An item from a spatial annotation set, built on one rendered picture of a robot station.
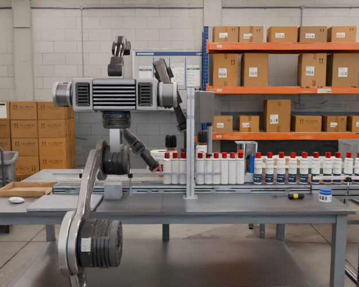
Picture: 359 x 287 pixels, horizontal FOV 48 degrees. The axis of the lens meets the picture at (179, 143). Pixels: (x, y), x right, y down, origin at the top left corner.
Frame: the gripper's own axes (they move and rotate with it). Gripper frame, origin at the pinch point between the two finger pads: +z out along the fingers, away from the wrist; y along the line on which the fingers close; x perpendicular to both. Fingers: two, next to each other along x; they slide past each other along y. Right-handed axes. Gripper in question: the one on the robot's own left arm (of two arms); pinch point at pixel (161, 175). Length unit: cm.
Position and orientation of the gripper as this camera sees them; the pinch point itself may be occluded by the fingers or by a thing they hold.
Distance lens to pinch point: 260.1
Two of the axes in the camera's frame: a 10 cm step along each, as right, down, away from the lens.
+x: -7.9, 6.1, 0.5
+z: 6.1, 7.9, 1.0
